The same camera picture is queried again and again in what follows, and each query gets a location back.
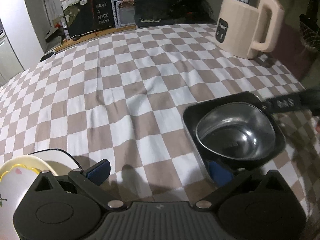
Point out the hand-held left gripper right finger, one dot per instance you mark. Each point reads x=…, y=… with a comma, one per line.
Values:
x=220, y=173

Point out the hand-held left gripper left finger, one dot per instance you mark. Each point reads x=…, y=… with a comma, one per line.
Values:
x=98, y=171

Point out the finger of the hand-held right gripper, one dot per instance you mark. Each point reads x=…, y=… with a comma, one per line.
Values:
x=285, y=103

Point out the white square leaf-print plate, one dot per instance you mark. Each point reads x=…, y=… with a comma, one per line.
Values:
x=62, y=160

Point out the round steel bowl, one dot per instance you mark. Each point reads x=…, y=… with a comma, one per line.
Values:
x=235, y=135

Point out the large rectangular steel container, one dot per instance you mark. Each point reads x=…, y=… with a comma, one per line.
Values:
x=192, y=135

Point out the white scalloped floral bowl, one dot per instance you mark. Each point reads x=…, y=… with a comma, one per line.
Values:
x=12, y=190

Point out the dark woven basket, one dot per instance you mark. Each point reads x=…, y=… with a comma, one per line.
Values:
x=311, y=35

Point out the beige electric kettle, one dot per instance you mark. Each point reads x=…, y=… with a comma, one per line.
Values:
x=237, y=30

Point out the brown white checkered tablecloth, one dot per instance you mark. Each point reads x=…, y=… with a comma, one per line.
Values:
x=125, y=80

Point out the dark blue-rimmed bowl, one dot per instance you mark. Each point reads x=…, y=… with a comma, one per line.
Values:
x=47, y=55

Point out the wooden countertop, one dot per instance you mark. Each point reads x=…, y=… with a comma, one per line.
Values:
x=82, y=37

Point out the white kitchen cabinet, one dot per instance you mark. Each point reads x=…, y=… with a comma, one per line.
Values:
x=7, y=55

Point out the dark clothes pile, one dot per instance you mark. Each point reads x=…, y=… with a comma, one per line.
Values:
x=175, y=2

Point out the black letter board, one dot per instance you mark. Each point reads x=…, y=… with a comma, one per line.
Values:
x=102, y=12

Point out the light blue pegboard crate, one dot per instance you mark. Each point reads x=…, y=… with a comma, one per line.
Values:
x=123, y=7

